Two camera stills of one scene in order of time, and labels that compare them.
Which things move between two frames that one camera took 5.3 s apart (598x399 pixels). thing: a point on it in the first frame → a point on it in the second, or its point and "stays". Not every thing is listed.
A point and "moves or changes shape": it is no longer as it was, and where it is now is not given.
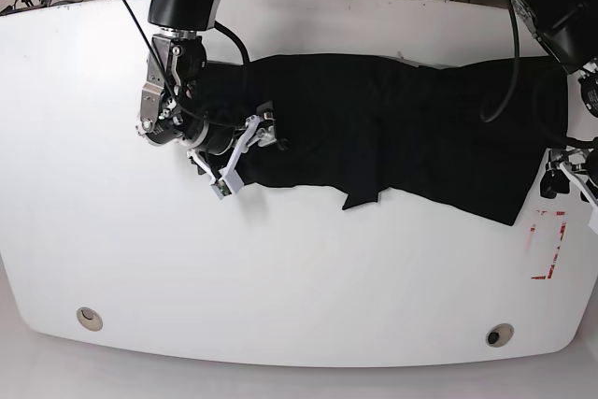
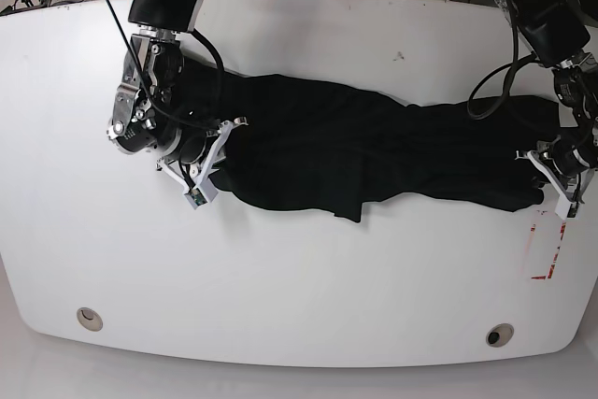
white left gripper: [258, 131] → [204, 191]
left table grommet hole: [89, 319] stays
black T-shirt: [465, 139] moves or changes shape
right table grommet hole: [500, 334] stays
